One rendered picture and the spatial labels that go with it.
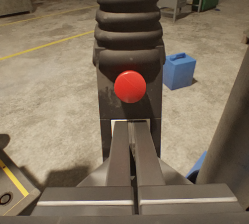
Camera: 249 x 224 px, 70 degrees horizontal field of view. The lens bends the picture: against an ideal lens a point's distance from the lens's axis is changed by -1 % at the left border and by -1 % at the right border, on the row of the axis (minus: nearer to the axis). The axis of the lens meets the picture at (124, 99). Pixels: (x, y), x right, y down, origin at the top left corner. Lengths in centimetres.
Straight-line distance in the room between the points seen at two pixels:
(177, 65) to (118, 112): 194
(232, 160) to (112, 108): 55
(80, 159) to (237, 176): 115
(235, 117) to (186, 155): 104
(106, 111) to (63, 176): 136
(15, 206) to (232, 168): 64
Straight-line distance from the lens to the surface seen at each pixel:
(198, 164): 154
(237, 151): 63
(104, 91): 15
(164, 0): 535
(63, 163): 157
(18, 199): 65
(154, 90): 15
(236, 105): 57
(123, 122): 15
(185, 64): 214
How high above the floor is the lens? 123
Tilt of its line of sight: 37 degrees down
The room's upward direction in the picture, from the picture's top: 2 degrees counter-clockwise
